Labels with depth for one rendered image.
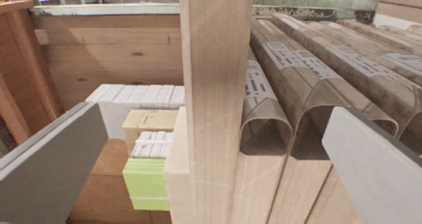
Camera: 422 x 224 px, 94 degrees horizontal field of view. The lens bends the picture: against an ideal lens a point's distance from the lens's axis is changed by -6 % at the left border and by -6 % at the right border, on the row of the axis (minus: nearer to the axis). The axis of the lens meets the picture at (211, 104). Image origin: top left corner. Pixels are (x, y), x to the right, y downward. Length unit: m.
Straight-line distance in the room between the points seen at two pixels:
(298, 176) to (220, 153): 0.08
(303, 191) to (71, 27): 1.67
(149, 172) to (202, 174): 0.62
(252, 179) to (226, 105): 0.08
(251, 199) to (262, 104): 0.10
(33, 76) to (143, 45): 0.74
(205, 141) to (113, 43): 1.49
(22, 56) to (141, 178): 1.17
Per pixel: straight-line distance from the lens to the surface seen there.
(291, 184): 0.22
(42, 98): 1.79
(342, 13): 1.59
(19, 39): 1.67
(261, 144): 0.20
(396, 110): 0.22
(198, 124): 0.17
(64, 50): 1.83
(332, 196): 0.25
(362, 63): 0.28
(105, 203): 2.92
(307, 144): 0.22
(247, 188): 0.22
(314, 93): 0.19
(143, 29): 1.53
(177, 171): 0.76
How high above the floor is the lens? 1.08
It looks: level
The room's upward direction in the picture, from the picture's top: 89 degrees counter-clockwise
